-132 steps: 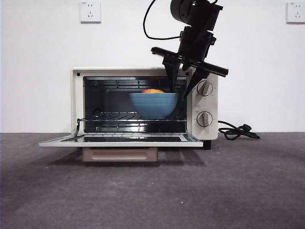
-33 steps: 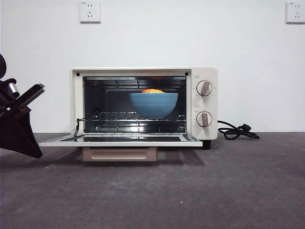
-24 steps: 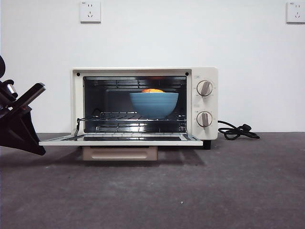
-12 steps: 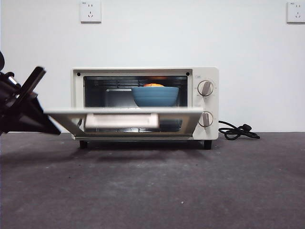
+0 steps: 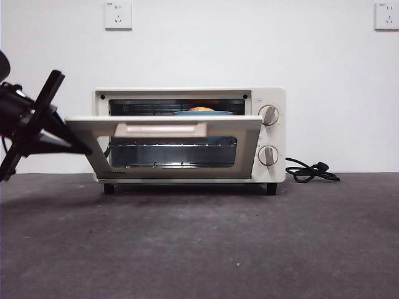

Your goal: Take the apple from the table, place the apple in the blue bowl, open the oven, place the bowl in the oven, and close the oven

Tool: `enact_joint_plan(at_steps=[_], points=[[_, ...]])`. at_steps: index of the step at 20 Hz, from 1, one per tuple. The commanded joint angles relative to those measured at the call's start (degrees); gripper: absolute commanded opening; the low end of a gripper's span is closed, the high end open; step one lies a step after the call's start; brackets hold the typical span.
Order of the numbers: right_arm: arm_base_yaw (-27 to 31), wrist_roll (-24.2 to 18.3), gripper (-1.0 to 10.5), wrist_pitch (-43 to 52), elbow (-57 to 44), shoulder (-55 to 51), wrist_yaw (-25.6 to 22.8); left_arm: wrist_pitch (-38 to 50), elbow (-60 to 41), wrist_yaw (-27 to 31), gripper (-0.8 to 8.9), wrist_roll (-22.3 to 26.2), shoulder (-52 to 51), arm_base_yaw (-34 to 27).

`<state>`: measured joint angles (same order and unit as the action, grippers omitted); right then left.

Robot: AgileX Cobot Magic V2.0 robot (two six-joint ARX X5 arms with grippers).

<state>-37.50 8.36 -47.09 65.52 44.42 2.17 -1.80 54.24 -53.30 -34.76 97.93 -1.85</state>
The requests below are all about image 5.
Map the white glass oven door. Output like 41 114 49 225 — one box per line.
64 114 264 181

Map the blue bowl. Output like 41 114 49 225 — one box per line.
171 109 233 117

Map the beige oven knob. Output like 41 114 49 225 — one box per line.
257 144 279 166
259 105 281 126

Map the white toaster oven body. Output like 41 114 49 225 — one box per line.
92 87 287 197

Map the metal wire oven rack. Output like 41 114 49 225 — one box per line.
109 140 238 149

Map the white wall socket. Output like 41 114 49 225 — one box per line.
374 2 399 32
104 1 133 32

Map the black oven power cable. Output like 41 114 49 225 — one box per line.
284 156 342 185

